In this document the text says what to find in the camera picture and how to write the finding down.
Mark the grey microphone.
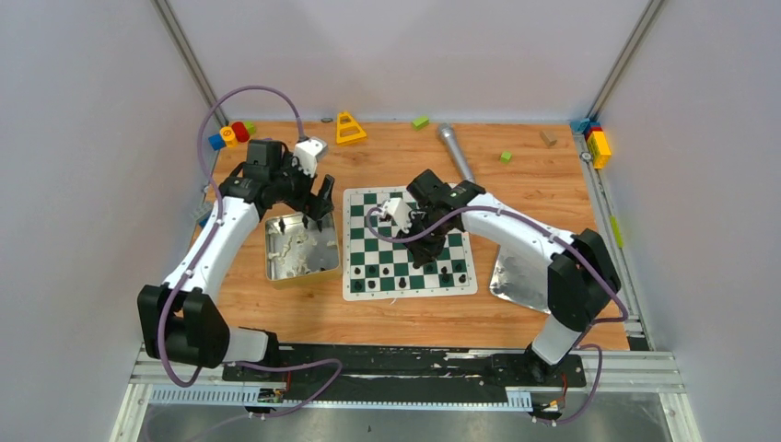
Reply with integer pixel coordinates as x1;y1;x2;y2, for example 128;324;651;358
437;123;475;182

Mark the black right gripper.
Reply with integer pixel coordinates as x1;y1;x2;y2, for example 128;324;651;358
397;212;453;265

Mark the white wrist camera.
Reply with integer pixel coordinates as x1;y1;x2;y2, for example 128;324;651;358
379;197;413;234
293;137;329;178

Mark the gold tin box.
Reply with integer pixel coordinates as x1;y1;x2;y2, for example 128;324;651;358
264;213;343;289

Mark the purple cable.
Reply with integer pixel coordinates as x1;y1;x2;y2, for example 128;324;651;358
365;204;630;427
155;85;344;428

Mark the red cylinder block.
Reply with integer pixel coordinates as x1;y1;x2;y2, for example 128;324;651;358
231;122;251;143

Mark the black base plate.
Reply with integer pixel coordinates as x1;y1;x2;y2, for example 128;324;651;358
222;343;589;407

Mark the brown wooden block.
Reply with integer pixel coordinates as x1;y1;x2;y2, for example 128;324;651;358
540;131;558;147

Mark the yellow cylinder block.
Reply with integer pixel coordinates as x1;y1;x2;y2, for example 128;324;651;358
219;126;239;147

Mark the blue cube block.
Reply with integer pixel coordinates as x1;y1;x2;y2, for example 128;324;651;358
207;134;227;151

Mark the green block far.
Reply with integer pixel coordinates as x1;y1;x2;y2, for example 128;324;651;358
411;115;430;131

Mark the silver tin lid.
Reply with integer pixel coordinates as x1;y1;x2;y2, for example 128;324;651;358
489;239;550;314

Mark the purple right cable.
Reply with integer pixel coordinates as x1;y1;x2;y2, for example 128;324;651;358
365;204;630;427

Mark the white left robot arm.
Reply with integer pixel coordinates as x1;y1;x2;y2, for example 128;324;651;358
137;137;335;380

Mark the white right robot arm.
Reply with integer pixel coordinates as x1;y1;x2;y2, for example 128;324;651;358
382;169;622;385

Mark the green white chess board mat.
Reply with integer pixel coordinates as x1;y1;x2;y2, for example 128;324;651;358
341;183;478;301

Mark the yellow red blue brick stack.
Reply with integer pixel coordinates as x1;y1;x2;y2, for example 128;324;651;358
569;119;612;169

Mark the yellow triangle block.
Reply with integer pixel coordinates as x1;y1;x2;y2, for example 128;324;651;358
335;111;367;145

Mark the blue brick near left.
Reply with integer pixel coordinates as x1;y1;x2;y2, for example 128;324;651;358
196;213;211;228

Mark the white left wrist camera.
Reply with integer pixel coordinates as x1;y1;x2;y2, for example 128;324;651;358
293;137;329;178

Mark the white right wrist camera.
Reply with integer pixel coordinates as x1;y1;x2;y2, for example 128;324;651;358
379;197;413;234

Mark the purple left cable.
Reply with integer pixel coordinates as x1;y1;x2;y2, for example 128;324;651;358
155;85;344;428

